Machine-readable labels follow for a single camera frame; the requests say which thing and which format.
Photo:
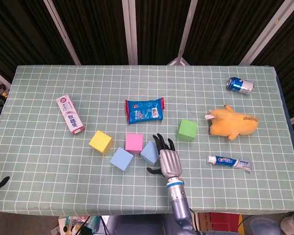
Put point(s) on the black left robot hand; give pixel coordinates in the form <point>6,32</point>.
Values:
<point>0,182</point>

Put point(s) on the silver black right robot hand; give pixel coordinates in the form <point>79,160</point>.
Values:
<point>170,162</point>

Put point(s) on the light blue foam cube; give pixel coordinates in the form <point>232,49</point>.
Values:
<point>148,153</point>
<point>121,160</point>

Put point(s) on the green foam cube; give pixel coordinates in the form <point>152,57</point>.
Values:
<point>187,129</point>

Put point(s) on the pink foam cube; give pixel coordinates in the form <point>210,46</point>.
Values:
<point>134,142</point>

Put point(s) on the yellow foam cube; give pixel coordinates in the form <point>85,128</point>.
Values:
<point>100,142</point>

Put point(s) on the blue white toothpaste tube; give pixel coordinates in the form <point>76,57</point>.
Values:
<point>225,161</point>

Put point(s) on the blue snack packet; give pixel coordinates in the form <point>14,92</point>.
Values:
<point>143,111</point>

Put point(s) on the dark blue robot body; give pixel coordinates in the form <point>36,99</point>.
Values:
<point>142,225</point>

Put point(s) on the yellow plush toy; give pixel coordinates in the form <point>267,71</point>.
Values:
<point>235,122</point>

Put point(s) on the red box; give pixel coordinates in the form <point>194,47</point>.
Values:
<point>224,222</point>

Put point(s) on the colourful packaging pile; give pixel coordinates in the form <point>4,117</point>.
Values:
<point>73,225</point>

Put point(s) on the green checked tablecloth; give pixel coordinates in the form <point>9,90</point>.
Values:
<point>88,191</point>

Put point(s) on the pink white toothpaste box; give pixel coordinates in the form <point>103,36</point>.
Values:
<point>69,115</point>

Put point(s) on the blue silver drink can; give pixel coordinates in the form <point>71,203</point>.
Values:
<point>240,85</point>

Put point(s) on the dark pleated curtain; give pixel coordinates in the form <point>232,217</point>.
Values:
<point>100,29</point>

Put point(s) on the white frame post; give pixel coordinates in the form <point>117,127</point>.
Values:
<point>186,31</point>
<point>129,31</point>
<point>262,34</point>
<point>61,31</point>

